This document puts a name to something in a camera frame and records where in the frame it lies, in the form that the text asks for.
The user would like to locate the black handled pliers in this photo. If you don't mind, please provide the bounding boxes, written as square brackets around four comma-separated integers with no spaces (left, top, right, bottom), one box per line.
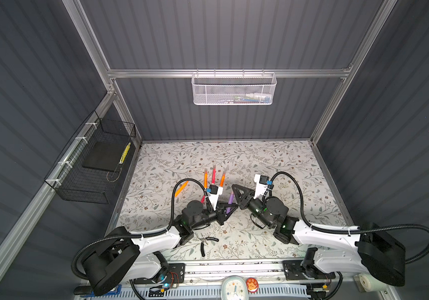
[200,236,220,258]

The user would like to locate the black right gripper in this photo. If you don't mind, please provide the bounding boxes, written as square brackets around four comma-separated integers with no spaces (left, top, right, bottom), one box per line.
[232,184,273,230]

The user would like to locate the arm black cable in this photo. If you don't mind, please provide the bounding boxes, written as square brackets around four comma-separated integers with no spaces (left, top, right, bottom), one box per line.
[71,177,211,280]
[268,171,429,264]

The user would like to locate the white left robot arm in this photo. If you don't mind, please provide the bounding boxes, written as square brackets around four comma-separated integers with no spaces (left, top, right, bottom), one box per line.
[78,201,238,296]

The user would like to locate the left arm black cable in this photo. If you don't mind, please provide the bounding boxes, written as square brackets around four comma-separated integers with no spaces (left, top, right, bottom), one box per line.
[71,177,211,280]

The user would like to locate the white wire mesh basket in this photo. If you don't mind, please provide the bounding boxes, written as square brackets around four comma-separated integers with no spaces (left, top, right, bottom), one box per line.
[191,72,277,106]

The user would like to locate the white analog clock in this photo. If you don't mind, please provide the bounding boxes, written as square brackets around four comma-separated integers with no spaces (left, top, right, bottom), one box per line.
[221,276,249,300]

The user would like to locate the white tape roll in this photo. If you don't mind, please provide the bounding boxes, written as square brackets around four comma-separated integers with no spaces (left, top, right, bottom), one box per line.
[353,273,387,293]

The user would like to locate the yellow marker in basket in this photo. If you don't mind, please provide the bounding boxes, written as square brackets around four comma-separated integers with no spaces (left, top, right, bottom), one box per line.
[119,142,131,165]

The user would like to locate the black wire wall basket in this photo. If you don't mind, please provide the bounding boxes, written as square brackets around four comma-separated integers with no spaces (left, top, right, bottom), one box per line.
[45,114,137,205]

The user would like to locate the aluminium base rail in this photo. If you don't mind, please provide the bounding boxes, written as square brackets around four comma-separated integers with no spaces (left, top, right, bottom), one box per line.
[131,256,350,288]

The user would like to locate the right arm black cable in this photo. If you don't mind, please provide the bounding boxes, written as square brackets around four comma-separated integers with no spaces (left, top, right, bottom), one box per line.
[268,171,429,264]

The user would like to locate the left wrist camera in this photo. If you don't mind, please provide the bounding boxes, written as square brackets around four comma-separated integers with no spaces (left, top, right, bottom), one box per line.
[206,184,223,211]

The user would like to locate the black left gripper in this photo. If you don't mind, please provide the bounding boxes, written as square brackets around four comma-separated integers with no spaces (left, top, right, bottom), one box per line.
[189,200,236,232]

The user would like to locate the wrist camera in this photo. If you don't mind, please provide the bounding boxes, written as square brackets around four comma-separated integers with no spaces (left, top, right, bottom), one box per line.
[253,174,273,199]
[206,184,223,211]

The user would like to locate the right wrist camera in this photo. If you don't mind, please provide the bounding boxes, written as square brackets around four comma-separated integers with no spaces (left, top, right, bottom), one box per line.
[253,174,273,199]

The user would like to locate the purple marker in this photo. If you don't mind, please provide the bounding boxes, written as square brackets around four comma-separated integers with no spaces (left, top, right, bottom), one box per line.
[226,191,235,214]

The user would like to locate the lone orange marker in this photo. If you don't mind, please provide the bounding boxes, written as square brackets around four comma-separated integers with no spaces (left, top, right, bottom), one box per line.
[174,181,189,198]

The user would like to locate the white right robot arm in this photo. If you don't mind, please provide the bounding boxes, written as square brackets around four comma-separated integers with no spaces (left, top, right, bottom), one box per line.
[232,184,406,287]

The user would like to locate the black flat pad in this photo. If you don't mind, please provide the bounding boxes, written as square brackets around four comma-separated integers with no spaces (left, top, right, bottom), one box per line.
[82,142,126,172]

